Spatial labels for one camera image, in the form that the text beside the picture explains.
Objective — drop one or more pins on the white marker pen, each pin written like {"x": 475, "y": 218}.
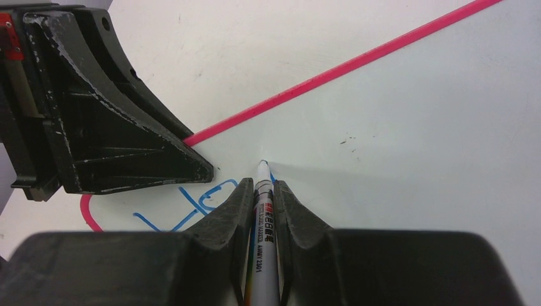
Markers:
{"x": 262, "y": 278}

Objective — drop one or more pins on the pink-framed whiteboard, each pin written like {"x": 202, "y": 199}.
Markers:
{"x": 442, "y": 134}

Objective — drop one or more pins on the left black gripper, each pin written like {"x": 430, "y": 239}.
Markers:
{"x": 108, "y": 132}

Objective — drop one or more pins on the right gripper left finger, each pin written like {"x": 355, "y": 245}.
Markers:
{"x": 202, "y": 265}

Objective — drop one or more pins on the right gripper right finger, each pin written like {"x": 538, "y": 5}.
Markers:
{"x": 323, "y": 265}

